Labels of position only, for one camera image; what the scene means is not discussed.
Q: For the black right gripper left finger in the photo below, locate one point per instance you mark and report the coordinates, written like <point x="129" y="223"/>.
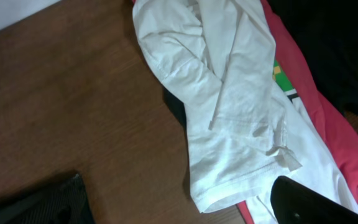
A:
<point x="61" y="200"/>

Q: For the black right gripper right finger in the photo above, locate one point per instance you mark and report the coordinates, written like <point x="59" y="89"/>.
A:
<point x="294" y="203"/>

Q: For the red garment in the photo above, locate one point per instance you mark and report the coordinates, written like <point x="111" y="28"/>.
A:
<point x="337" y="133"/>

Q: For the white shirt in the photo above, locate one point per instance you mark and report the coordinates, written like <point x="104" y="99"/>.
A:
<point x="238" y="124"/>

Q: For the dark grey garment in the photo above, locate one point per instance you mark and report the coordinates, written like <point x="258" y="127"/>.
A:
<point x="175" y="106"/>

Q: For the black garment in pile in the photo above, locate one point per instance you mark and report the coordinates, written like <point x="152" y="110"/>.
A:
<point x="326" y="32"/>

